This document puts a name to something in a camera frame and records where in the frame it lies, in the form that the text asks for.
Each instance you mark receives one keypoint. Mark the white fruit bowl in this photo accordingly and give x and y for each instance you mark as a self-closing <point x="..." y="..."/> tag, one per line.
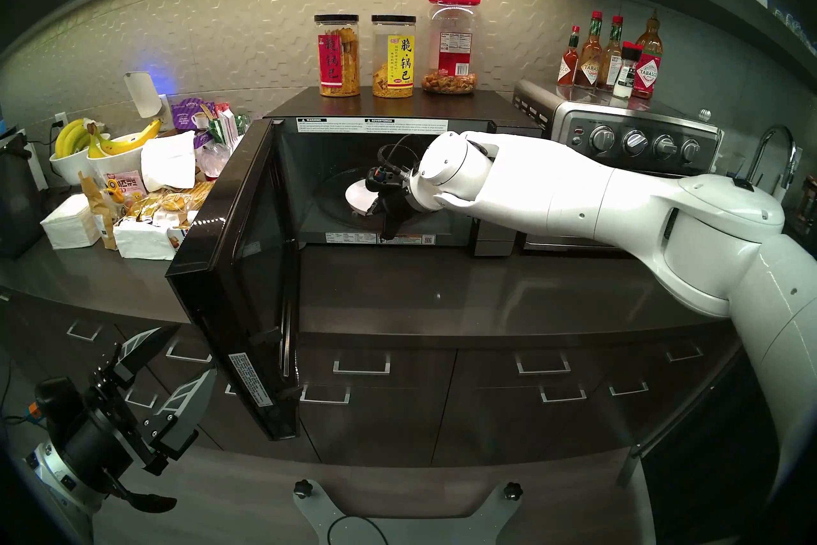
<point x="67" y="167"/>
<point x="121" y="162"/>

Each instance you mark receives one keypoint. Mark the purple biscotti bag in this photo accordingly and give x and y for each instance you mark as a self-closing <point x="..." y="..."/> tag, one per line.
<point x="188" y="116"/>

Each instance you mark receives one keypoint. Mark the green red tea packets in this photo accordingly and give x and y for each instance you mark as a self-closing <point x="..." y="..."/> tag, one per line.
<point x="226" y="122"/>

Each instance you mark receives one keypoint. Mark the small red hot sauce bottle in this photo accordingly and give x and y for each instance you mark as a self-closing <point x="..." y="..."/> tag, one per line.
<point x="567" y="68"/>

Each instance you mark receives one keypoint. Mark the black star knob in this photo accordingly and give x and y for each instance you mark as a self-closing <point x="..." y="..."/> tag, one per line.
<point x="512" y="491"/>
<point x="303" y="488"/>

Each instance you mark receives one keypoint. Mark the ripe yellow banana bunch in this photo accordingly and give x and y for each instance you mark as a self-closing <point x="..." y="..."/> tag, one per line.
<point x="127" y="143"/>

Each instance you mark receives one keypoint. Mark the small white paper napkin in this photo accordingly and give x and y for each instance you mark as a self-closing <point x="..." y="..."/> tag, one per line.
<point x="143" y="240"/>

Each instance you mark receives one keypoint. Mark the black microwave body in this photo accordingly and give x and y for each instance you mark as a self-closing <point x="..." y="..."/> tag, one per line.
<point x="383" y="103"/>

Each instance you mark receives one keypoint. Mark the white plastic forks bundle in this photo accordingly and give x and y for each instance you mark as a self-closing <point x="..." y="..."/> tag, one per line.
<point x="237" y="151"/>

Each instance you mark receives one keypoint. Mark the chrome kitchen faucet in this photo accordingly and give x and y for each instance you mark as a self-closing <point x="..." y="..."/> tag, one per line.
<point x="763" y="148"/>

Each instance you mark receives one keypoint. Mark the white round plate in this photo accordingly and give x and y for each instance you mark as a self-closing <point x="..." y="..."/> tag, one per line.
<point x="357" y="199"/>

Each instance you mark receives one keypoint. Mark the white napkin stack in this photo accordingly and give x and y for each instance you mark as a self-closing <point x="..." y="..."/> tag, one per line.
<point x="69" y="224"/>

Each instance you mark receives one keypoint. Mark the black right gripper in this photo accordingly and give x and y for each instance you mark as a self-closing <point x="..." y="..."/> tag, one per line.
<point x="396" y="205"/>

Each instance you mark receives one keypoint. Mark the clear cup of plastic spoons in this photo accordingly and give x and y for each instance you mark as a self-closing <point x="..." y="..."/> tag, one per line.
<point x="214" y="162"/>

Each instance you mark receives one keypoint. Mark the white plug-in wall device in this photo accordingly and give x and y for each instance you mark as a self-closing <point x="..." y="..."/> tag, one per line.
<point x="142" y="93"/>

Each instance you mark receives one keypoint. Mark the brown paper snack bag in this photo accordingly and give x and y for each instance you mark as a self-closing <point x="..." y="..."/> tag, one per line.
<point x="102" y="211"/>

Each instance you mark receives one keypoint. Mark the white wall outlet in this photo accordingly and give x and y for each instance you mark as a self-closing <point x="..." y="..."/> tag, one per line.
<point x="164" y="113"/>
<point x="60" y="120"/>

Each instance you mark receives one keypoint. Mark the stainless steel toaster oven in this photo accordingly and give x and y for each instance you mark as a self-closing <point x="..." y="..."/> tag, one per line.
<point x="613" y="135"/>

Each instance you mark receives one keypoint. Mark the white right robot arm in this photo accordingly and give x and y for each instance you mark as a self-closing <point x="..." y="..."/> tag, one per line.
<point x="574" y="192"/>

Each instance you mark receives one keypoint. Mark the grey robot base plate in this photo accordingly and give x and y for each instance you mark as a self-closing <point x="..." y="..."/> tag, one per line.
<point x="447" y="534"/>

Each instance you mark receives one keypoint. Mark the snack jar red label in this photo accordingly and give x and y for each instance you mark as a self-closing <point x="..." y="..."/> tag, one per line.
<point x="337" y="61"/>

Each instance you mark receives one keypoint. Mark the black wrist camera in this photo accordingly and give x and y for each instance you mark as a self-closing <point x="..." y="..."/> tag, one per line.
<point x="381" y="176"/>
<point x="57" y="400"/>

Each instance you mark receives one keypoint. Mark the small silver round knob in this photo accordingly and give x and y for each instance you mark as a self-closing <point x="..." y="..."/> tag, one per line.
<point x="704" y="114"/>

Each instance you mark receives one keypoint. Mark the glass microwave turntable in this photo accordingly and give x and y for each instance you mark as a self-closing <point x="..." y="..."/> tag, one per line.
<point x="332" y="199"/>

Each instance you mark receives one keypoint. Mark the greenish yellow banana bunch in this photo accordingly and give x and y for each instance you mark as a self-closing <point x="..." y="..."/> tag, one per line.
<point x="67" y="138"/>

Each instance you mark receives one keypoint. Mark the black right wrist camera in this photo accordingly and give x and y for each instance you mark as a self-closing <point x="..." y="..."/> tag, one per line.
<point x="381" y="176"/>

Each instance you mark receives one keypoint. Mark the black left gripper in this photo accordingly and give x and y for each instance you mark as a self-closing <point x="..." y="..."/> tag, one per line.
<point x="102" y="441"/>

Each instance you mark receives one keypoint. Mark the large orange hot sauce bottle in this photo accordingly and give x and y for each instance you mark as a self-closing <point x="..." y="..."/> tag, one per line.
<point x="648" y="68"/>

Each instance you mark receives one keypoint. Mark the clear jar red lid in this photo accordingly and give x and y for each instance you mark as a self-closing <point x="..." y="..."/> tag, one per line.
<point x="452" y="39"/>

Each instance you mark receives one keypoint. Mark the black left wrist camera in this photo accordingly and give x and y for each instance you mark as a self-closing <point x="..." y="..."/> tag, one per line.
<point x="57" y="400"/>

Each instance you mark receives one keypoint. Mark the draped white paper napkin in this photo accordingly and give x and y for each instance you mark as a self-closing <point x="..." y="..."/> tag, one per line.
<point x="169" y="160"/>

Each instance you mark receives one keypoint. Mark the white box French flag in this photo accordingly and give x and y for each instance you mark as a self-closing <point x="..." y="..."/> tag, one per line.
<point x="175" y="238"/>

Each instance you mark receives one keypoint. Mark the yellow wrapped cake packs pile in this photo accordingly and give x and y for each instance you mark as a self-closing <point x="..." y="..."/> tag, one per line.
<point x="172" y="200"/>

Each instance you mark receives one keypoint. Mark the dark lower cabinet run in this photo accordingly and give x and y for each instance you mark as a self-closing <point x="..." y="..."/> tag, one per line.
<point x="396" y="422"/>

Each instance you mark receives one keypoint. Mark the snack jar yellow label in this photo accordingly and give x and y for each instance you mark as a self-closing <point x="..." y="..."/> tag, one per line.
<point x="394" y="61"/>

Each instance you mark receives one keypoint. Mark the white soap dispenser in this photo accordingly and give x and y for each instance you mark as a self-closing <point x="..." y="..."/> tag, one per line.
<point x="794" y="167"/>

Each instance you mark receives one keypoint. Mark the pink Korean snack pack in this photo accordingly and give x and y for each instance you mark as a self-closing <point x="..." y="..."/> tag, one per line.
<point x="124" y="185"/>

